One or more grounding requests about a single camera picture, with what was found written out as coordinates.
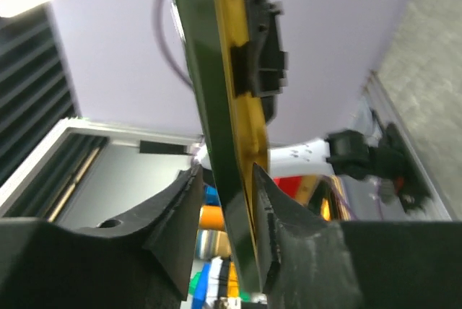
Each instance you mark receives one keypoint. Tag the aluminium mounting rail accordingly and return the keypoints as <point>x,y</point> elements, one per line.
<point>418,193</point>

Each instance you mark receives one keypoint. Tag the gold tin lid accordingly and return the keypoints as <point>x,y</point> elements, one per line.
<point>216,42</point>

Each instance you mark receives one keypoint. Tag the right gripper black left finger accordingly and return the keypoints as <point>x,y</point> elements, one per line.
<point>141,258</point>

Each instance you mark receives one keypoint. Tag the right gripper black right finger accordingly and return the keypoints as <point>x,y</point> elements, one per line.
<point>307,262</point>

